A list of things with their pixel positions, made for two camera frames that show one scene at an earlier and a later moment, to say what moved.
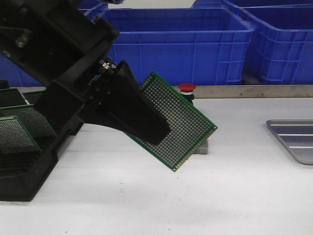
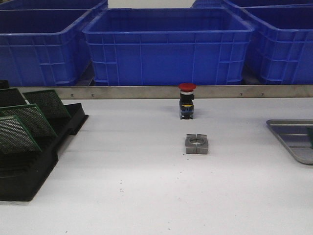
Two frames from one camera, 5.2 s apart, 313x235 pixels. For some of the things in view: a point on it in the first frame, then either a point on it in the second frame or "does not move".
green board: x=15 y=138 does not move
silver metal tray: x=297 y=135 does not move
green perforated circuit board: x=190 y=128 → x=311 y=134
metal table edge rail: x=252 y=91 does not move
